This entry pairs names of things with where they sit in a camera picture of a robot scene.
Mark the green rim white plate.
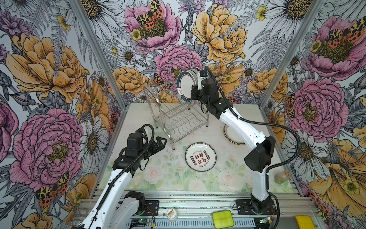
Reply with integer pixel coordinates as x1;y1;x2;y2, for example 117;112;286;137
177;70;197;102

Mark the black striped rim plate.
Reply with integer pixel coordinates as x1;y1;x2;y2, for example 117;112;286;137
223;125;246;146

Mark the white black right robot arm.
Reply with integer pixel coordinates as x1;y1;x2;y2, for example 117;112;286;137
191;77;275;213

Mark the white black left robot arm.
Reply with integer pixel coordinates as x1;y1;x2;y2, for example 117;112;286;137
72;128;167;229

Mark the green circuit board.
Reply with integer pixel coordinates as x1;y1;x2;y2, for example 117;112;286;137
129;219;155;229

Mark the round tape roll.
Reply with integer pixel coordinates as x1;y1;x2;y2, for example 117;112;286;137
166;208;178;221

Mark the small clear plastic bottle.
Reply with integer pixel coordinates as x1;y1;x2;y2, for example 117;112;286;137
274;170;291;184

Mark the green square box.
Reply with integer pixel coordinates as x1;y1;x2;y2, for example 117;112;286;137
212;210;234;229

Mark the yellow box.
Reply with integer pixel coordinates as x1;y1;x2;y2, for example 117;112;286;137
295;215;316;229

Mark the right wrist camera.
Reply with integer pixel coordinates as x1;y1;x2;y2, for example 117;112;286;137
197;70;208;91

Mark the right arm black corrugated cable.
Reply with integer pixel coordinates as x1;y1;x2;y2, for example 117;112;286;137
204;66;300;174

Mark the silver wire dish rack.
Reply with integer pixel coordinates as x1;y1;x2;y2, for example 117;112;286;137
144;86;209;150

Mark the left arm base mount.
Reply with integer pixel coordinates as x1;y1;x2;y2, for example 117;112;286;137
141;200;160;216

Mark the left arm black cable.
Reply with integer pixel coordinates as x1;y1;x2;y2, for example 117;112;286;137
91;123;155;227

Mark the left aluminium corner post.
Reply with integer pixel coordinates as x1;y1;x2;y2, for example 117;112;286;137
70;1;128;110

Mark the aluminium corner post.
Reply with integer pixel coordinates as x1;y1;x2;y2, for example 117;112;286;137
259;0;325;108
70;1;128;110

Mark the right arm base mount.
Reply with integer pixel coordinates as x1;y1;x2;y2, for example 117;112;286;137
232;198;277;215

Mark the right aluminium corner post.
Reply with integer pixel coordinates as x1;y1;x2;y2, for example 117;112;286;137
259;0;325;108

